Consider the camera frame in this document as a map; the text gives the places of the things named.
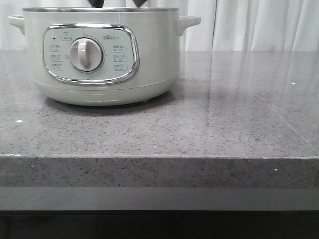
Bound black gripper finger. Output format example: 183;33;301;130
88;0;104;7
133;0;148;7

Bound pale green electric cooking pot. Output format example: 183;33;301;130
8;7;201;106

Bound white curtain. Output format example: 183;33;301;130
0;0;319;53

